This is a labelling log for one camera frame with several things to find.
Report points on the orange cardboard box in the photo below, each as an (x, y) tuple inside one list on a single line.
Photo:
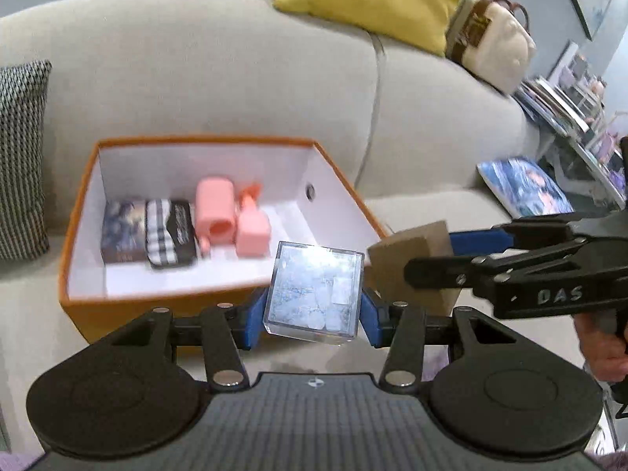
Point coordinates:
[(306, 197)]

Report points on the pink spray bottle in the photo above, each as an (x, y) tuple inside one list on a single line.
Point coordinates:
[(253, 228)]

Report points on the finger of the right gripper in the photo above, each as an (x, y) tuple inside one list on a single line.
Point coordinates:
[(467, 272), (481, 241)]

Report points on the photo card box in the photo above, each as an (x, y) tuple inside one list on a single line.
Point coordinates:
[(123, 232)]

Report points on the purple fluffy blanket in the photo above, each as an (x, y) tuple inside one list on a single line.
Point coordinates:
[(608, 441)]

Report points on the houndstooth cushion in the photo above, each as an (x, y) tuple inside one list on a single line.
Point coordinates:
[(23, 103)]

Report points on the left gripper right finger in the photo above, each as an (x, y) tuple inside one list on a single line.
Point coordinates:
[(400, 328)]

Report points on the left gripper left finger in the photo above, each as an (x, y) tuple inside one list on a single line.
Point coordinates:
[(226, 331)]

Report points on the right hand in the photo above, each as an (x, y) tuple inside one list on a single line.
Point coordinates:
[(604, 353)]

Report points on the plaid black box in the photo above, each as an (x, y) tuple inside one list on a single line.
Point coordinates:
[(170, 239)]

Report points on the cream mini suitcase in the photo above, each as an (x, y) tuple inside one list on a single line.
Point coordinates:
[(491, 40)]

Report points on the stack of magazines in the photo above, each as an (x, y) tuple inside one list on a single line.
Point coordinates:
[(581, 144)]

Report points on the beige sofa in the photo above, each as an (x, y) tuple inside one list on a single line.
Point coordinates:
[(407, 129)]

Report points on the clear acrylic box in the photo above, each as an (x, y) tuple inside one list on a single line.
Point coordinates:
[(315, 293)]

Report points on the brown cardboard cube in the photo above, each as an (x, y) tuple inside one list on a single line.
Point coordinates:
[(404, 267)]

